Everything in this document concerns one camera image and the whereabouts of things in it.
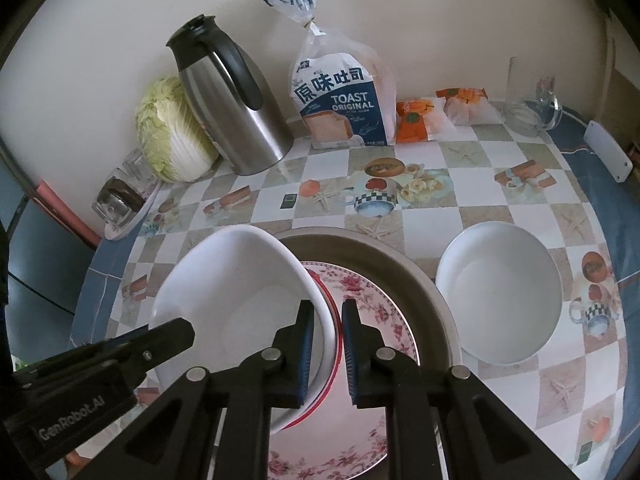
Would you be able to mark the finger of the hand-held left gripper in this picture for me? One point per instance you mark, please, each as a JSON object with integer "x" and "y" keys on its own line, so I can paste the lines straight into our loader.
{"x": 165, "y": 337}
{"x": 122, "y": 340}

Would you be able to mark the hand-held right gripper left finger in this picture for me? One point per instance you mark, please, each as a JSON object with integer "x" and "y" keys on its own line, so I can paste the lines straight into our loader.
{"x": 305, "y": 355}

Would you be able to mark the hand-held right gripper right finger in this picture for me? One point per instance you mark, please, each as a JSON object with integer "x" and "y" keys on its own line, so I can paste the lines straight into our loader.
{"x": 348, "y": 355}

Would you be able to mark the strawberry print bowl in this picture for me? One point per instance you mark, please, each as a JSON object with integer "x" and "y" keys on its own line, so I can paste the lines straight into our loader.
{"x": 334, "y": 325}

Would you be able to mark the round floral plate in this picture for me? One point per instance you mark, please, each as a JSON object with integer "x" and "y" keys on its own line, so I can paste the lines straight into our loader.
{"x": 380, "y": 310}

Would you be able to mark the small white bowl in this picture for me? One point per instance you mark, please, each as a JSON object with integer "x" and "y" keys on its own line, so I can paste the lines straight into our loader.
{"x": 225, "y": 300}

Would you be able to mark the stainless steel plate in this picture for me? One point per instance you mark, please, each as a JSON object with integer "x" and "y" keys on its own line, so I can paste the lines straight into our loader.
{"x": 415, "y": 280}

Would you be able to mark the white bowl with red mark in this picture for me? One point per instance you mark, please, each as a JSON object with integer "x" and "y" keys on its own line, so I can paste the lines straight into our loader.
{"x": 500, "y": 300}

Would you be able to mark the clear glass tumbler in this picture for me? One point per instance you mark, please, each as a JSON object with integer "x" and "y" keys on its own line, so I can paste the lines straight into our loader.
{"x": 137, "y": 167}

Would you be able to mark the napa cabbage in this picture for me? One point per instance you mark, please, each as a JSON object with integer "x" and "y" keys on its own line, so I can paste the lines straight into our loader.
{"x": 165, "y": 130}

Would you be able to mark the stainless steel thermos jug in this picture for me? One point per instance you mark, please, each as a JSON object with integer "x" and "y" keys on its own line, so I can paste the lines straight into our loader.
{"x": 240, "y": 125}

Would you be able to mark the bagged toast bread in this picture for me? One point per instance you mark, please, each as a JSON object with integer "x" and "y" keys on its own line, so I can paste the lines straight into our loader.
{"x": 340, "y": 105}

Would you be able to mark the tall clear glass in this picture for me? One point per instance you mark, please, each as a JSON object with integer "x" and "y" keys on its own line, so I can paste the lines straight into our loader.
{"x": 520, "y": 105}

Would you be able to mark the clear glass mug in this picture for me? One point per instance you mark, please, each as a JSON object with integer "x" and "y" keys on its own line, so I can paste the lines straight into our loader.
{"x": 550, "y": 105}

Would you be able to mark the white power adapter box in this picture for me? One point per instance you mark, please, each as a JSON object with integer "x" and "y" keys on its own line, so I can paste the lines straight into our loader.
{"x": 607, "y": 152}

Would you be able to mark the beige chair frame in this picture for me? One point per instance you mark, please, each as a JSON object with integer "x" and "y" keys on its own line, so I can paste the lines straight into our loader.
{"x": 611, "y": 70}

